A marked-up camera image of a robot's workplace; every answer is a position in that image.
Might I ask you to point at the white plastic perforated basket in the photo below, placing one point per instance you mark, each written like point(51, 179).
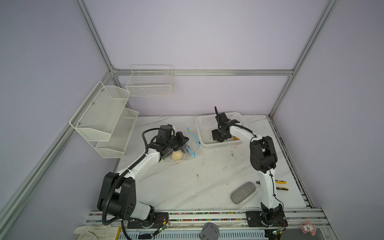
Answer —
point(211, 134)

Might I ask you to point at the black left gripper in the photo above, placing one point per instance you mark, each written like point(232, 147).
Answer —
point(181, 139)

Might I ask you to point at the white mesh two-tier shelf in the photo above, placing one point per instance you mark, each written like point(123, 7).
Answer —
point(105, 121)

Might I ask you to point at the white wire wall basket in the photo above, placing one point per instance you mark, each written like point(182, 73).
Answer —
point(151, 81)

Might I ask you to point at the grey plastic device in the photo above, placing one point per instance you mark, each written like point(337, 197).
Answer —
point(210, 231)

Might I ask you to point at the aluminium rail base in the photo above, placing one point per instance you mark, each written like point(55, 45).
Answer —
point(238, 219)

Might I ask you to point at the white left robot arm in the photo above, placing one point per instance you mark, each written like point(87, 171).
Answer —
point(118, 197)

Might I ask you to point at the cream toy potato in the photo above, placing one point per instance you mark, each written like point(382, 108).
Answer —
point(178, 155)

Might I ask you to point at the pink plush toy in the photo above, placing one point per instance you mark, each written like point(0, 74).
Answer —
point(308, 228)

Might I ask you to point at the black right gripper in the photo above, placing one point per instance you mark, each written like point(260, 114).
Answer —
point(215, 136)

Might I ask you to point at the grey oval stone pad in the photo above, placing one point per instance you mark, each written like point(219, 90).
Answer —
point(243, 192)

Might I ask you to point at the white cloth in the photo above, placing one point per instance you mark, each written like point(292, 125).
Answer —
point(97, 233)

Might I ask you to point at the yellow handled pliers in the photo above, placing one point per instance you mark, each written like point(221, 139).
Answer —
point(281, 183)

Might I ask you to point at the clear zip bag blue zipper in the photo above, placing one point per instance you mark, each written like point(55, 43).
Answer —
point(190, 148)

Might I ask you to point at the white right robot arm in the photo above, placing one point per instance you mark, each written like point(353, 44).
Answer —
point(263, 159)

